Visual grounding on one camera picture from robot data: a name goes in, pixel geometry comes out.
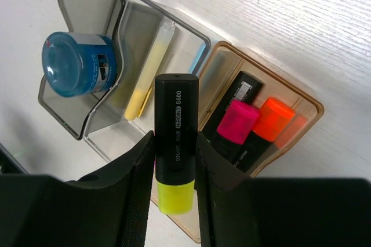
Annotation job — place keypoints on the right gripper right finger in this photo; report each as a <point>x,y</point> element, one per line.
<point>238,210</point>

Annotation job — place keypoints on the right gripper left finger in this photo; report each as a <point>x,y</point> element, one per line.
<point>108,207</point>

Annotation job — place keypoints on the orange capped black highlighter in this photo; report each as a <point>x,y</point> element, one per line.
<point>274,118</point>

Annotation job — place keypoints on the yellow capped black highlighter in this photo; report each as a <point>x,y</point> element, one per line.
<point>176,102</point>

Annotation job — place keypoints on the blue tape roll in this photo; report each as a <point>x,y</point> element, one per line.
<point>77,64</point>

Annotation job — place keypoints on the pink capped black highlighter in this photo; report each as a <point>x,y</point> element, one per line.
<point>234,129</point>

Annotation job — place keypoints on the clear plastic container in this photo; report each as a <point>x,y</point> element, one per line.
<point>107,130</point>

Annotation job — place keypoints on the dark grey plastic container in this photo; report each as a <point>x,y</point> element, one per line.
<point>85,16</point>

